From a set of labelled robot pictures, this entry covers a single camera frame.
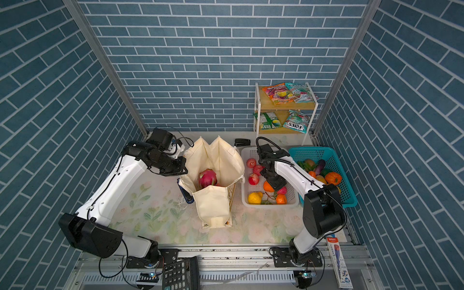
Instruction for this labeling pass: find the red apple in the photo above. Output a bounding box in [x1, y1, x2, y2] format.
[248, 173, 260, 186]

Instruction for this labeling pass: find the orange tangerine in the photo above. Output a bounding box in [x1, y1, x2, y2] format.
[263, 181, 275, 193]

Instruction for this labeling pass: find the pink dragon fruit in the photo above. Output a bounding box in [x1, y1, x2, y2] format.
[198, 169, 218, 189]

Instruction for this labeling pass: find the cream floral tote bag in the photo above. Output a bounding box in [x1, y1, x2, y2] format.
[180, 137, 245, 228]

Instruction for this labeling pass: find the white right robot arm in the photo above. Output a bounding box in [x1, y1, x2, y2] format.
[256, 137, 347, 256]

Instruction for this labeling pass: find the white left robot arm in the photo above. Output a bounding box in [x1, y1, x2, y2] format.
[58, 139, 187, 264]

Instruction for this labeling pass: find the green snack bag lower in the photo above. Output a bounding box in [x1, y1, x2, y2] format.
[254, 112, 282, 131]

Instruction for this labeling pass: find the teal foxs candy bag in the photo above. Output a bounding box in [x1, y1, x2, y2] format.
[283, 110, 311, 134]

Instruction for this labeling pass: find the colourful snack bag top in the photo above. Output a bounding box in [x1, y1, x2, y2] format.
[261, 83, 300, 105]

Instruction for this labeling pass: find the teal snack bag top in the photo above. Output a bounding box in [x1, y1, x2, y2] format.
[285, 82, 317, 103]

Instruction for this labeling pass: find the black small device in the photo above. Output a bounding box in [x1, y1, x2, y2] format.
[234, 138, 251, 147]

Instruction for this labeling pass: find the white plastic fruit basket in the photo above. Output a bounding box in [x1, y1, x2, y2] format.
[241, 165, 300, 210]

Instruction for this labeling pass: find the yellow lemon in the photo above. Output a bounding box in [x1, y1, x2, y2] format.
[248, 192, 263, 205]

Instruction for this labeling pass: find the small orange fruit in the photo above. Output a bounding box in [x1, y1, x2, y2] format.
[275, 194, 287, 205]

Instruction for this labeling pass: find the blue stapler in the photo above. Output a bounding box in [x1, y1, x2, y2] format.
[177, 179, 194, 204]

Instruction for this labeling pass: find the white wooden shelf rack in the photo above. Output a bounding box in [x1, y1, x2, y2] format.
[253, 82, 319, 146]

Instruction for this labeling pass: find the floral table mat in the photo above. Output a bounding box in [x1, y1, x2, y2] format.
[109, 172, 304, 245]

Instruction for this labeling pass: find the purple eggplant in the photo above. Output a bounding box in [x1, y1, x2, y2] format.
[314, 159, 326, 175]

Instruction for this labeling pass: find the teal plastic vegetable basket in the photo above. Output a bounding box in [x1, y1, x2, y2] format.
[288, 146, 358, 209]

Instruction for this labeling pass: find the orange pumpkin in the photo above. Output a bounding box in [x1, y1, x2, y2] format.
[325, 172, 343, 186]

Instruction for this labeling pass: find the black calculator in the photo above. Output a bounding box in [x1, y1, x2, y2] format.
[162, 256, 200, 290]

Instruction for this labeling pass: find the white toothpaste box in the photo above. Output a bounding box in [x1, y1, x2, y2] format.
[326, 237, 354, 290]

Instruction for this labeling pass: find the aluminium corner post left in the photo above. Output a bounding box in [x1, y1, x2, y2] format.
[63, 0, 149, 137]

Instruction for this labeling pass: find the aluminium corner post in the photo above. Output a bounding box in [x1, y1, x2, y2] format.
[63, 0, 149, 137]
[312, 0, 381, 139]

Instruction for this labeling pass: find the aluminium corner post right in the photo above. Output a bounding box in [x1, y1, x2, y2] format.
[312, 0, 381, 139]

